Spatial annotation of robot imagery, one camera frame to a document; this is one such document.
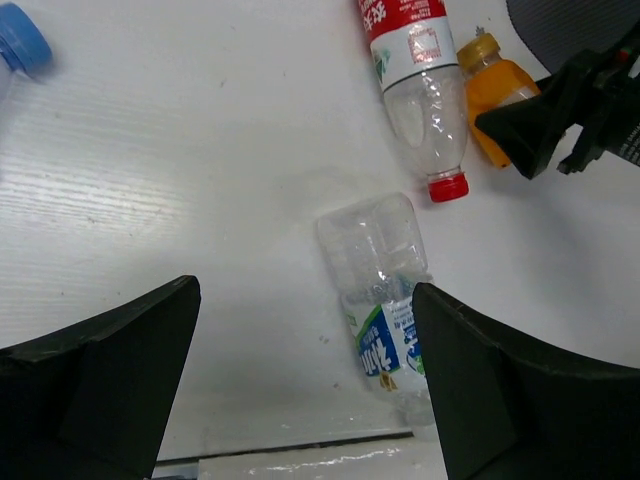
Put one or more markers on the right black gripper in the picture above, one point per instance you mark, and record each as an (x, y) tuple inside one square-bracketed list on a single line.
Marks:
[(529, 131)]

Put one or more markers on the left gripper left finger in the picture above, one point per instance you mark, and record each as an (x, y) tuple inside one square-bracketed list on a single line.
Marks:
[(92, 400)]

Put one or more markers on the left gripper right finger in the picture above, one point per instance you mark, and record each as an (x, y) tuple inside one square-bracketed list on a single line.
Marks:
[(510, 406)]

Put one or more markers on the orange juice bottle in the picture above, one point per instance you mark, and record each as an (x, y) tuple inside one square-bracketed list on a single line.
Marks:
[(491, 82)]

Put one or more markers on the blue label clear bottle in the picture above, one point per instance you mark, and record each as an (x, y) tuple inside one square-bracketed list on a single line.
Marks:
[(24, 49)]

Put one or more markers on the grey mesh waste bin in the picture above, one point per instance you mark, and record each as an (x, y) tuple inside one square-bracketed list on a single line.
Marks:
[(556, 30)]

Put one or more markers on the red label clear bottle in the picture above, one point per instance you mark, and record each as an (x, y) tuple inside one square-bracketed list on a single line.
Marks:
[(422, 85)]

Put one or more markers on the green white label bottle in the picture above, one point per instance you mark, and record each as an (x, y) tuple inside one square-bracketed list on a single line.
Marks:
[(375, 253)]

